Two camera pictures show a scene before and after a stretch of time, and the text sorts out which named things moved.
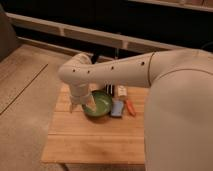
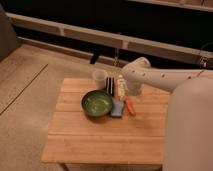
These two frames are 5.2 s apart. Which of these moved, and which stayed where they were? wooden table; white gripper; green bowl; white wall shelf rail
Moved: white gripper
Stayed: wooden table; white wall shelf rail; green bowl
